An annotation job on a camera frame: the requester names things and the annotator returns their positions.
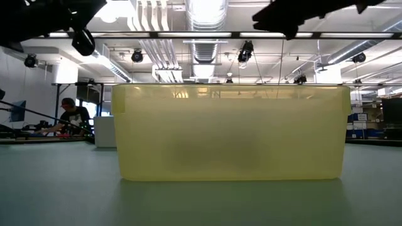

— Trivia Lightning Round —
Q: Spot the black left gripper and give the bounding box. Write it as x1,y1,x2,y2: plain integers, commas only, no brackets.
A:
31,0,107,41

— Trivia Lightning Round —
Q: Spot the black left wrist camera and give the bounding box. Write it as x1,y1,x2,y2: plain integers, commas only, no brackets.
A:
71,28,96,57

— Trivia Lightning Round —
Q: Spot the black cabinet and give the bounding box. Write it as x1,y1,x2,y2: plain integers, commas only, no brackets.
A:
381,97,402,126

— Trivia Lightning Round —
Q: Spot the blue storage shelf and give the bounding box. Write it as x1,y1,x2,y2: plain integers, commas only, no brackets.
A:
346,112,386,139

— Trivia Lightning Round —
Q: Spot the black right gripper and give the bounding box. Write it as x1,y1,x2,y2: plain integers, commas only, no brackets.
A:
252,0,388,40

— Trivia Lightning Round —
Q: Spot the white plastic bin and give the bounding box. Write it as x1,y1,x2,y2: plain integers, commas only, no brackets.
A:
93,115,117,149

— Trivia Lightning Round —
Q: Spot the translucent yellow plastic bin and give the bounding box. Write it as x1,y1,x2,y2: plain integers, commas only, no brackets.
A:
111,82,352,182

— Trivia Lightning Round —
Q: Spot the black metal frame stand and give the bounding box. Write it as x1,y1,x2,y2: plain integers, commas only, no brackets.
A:
51,81,105,138

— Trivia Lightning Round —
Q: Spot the silver ceiling duct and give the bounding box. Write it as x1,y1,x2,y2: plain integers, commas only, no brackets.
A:
184,0,229,80

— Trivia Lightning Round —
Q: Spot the person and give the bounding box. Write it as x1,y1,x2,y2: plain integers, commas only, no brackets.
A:
40,97,92,137

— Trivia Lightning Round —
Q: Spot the blue-screen monitor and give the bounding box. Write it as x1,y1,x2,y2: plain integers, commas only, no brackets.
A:
9,100,27,123

